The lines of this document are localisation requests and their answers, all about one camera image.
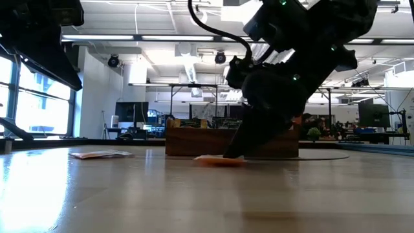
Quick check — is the small green bushy plant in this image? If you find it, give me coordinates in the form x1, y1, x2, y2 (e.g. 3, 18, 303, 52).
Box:
307, 127, 321, 142

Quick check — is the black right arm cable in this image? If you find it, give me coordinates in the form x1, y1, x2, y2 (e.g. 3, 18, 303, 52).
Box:
187, 0, 254, 61

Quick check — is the white ventilation duct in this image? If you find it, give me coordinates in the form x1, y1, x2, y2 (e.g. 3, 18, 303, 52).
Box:
176, 41, 200, 85

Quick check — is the wooden three-compartment tea box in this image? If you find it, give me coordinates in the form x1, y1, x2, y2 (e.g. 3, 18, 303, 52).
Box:
165, 118, 300, 159

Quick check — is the black computer monitor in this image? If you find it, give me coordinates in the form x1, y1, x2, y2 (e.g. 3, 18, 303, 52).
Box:
358, 103, 391, 128
115, 102, 149, 123

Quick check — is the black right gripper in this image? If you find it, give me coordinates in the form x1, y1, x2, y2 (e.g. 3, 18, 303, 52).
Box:
222, 69, 308, 159

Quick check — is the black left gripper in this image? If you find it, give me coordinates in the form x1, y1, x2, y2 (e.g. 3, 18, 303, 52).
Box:
0, 0, 85, 91

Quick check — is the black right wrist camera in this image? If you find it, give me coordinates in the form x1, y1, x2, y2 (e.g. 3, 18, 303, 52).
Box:
225, 54, 259, 90

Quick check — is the Ahmad blackcurrant tea bag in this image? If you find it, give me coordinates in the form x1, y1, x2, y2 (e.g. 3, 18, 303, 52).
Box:
212, 116, 243, 129

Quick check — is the round grey table mat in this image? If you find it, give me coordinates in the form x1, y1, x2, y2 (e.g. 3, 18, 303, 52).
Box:
163, 151, 351, 162

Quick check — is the Tazo orange white tea bag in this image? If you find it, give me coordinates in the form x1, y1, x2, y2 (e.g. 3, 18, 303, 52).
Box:
68, 150, 135, 160
193, 154, 249, 168

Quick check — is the Ahmad mango magic tea bag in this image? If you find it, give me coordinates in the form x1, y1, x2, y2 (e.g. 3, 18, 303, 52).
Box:
173, 118, 208, 129

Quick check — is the black background rig frame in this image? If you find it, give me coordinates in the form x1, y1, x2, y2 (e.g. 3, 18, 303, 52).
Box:
129, 83, 221, 118

